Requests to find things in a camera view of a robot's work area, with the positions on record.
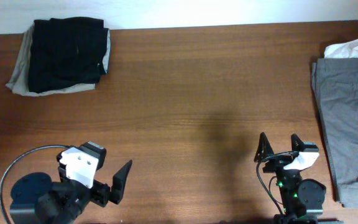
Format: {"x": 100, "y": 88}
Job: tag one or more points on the white cloth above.
{"x": 342, "y": 50}

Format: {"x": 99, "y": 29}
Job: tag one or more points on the folded khaki shorts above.
{"x": 18, "y": 82}

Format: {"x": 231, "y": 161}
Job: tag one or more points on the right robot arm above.
{"x": 217, "y": 174}

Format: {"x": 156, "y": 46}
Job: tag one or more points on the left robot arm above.
{"x": 37, "y": 199}

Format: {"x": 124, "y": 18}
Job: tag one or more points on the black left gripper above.
{"x": 103, "y": 191}

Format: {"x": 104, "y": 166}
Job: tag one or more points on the grey shorts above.
{"x": 334, "y": 82}

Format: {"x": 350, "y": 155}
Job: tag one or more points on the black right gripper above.
{"x": 278, "y": 167}

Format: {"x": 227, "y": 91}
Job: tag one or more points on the black shorts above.
{"x": 67, "y": 52}

